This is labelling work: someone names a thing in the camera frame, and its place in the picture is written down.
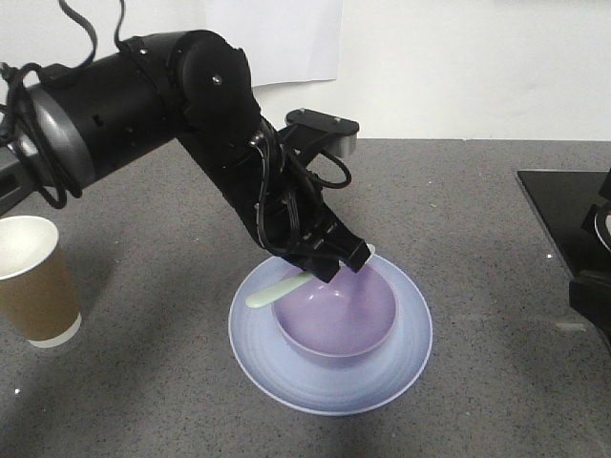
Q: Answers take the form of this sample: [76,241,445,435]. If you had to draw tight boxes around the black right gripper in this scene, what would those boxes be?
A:
[569,270,610,334]

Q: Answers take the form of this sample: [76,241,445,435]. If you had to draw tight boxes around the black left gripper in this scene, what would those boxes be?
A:
[178,112,372,282]

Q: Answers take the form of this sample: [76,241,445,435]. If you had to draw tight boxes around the purple plastic bowl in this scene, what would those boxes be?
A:
[272,265,398,366]

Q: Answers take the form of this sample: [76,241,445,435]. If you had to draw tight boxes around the mint green plastic spoon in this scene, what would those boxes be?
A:
[245,243,377,309]

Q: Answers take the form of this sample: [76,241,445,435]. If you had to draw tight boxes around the brown paper cup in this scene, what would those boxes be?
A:
[1,216,82,348]

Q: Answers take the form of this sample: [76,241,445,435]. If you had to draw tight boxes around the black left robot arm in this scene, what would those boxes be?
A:
[1,31,370,281]

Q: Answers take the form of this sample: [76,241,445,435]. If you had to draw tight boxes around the light blue round plate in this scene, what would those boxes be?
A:
[228,255,432,416]

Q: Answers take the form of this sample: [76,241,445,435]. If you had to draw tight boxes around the black stove burner grate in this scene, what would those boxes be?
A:
[581,173,611,251]

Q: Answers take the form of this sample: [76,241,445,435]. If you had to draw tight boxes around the black gas stove top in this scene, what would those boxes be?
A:
[516,169,611,354]

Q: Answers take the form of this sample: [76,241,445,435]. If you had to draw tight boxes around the white paper sheet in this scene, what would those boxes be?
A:
[205,0,343,87]

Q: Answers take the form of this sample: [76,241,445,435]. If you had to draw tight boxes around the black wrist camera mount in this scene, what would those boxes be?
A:
[279,109,360,166]

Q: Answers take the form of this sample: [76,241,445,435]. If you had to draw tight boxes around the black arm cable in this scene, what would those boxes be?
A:
[0,0,353,259]

